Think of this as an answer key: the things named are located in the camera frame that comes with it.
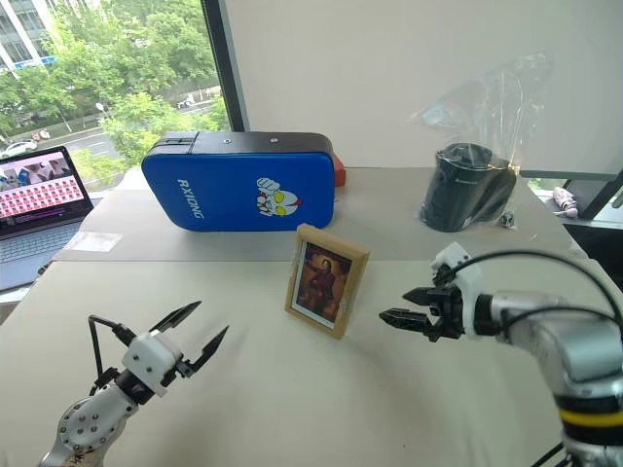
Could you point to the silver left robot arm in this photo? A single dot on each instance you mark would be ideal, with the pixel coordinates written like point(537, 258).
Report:
point(92, 423)

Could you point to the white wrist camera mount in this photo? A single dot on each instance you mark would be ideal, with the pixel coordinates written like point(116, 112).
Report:
point(468, 287)
point(148, 357)

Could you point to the pink folded umbrella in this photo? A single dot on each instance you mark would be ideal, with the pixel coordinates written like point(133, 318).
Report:
point(565, 202)

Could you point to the grey laptop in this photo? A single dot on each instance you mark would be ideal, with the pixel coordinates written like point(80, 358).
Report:
point(34, 243)

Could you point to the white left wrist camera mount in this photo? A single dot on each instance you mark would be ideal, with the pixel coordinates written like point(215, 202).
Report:
point(148, 357)

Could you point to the dark window frame post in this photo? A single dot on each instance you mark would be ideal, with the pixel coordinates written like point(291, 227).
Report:
point(226, 63)

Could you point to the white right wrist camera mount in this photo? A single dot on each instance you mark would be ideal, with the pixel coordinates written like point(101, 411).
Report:
point(468, 287)

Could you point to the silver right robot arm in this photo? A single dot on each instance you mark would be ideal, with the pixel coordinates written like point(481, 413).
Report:
point(579, 345)

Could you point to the wooden picture frame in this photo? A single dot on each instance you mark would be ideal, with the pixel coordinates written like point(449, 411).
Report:
point(351, 282)

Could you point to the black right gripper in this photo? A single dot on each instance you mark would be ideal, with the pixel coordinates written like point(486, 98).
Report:
point(449, 316)

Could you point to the red block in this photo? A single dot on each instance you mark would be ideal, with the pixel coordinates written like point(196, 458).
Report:
point(340, 170)

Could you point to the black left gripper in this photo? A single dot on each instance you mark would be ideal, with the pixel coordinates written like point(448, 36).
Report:
point(181, 370)

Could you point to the small metal clip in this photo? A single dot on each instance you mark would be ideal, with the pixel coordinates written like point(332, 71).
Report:
point(508, 220)

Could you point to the black cylindrical appliance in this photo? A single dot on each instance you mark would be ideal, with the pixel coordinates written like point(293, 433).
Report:
point(457, 194)

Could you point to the blue kick pad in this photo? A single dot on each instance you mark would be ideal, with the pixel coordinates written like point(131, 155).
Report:
point(219, 194)

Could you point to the black cylinder in plastic bag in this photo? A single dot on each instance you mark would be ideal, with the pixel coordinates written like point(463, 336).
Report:
point(491, 102)

